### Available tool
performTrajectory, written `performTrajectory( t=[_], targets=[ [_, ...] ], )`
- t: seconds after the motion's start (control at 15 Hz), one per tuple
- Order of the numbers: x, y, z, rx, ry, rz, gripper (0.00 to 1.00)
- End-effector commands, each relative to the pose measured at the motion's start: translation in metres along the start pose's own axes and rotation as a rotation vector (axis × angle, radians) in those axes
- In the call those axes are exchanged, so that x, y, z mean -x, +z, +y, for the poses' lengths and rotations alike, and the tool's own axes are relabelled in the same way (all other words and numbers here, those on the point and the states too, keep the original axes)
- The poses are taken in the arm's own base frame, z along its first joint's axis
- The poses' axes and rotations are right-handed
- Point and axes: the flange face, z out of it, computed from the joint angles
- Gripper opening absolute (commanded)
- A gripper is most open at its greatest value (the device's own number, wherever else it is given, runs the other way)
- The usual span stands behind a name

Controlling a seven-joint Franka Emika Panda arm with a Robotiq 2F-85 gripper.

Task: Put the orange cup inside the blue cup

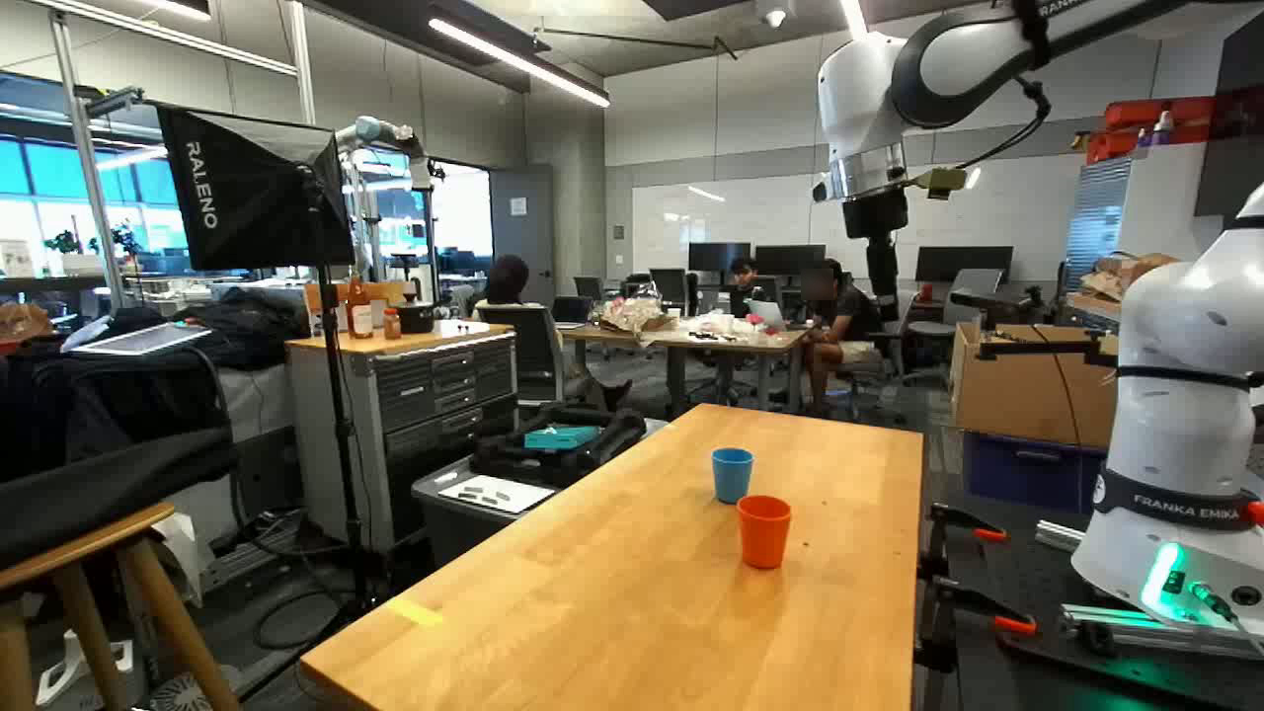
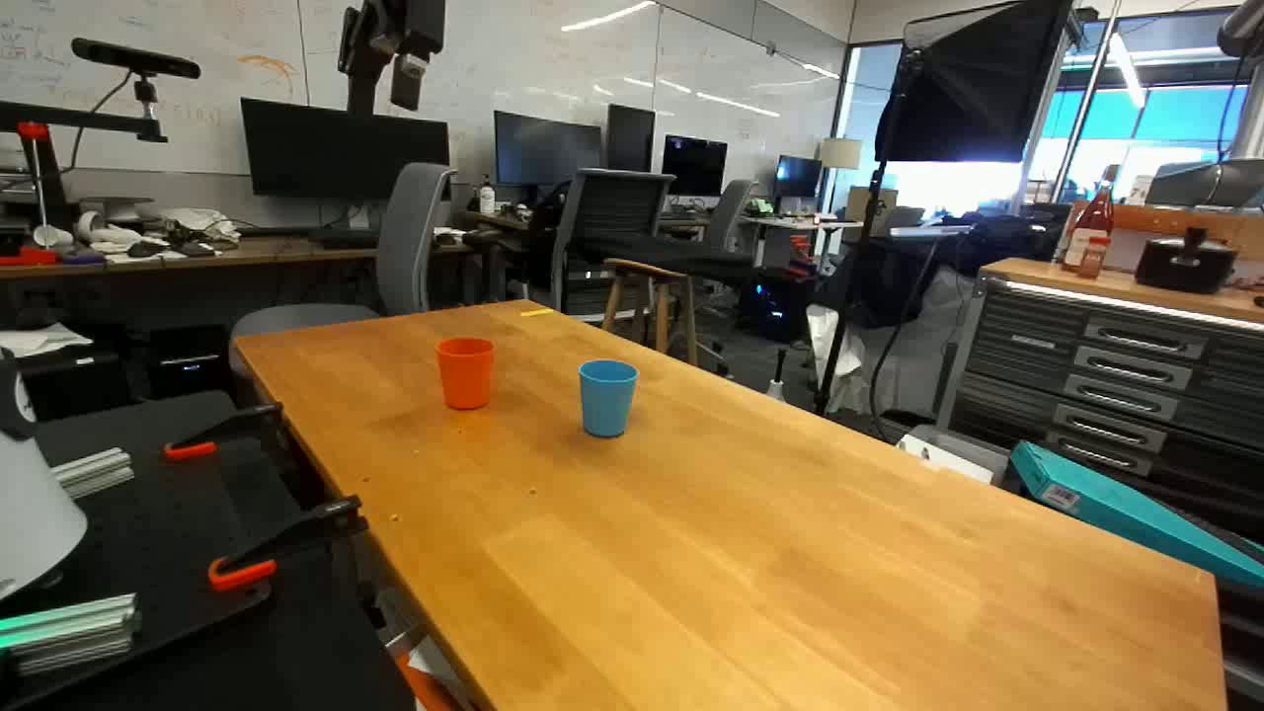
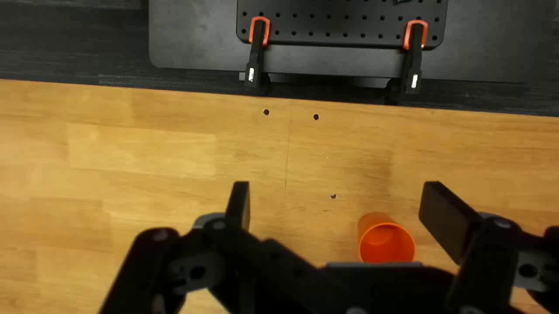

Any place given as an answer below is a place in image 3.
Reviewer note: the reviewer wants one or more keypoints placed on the orange black clamp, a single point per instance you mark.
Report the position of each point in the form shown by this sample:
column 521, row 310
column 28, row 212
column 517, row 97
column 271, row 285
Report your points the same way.
column 413, row 45
column 257, row 38

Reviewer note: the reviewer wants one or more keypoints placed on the right orange black clamp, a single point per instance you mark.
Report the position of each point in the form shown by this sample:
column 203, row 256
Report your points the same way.
column 413, row 45

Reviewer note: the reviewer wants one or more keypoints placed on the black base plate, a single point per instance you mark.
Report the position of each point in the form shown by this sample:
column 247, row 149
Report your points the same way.
column 500, row 41

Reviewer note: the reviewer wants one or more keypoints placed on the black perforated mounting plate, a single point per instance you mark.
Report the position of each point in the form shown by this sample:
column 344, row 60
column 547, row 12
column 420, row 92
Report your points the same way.
column 343, row 24

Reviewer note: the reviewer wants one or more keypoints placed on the left orange black clamp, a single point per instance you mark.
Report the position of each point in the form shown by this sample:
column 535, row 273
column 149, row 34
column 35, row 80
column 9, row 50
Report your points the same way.
column 257, row 38

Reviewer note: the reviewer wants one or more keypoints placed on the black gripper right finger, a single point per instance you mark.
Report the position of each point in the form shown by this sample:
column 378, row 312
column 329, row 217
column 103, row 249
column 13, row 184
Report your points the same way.
column 493, row 254

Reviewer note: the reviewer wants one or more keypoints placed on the orange plastic cup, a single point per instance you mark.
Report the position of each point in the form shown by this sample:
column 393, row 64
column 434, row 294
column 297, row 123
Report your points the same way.
column 381, row 240

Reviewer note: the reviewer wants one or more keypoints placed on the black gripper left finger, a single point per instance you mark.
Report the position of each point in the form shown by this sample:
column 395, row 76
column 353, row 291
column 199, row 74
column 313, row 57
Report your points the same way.
column 245, row 275

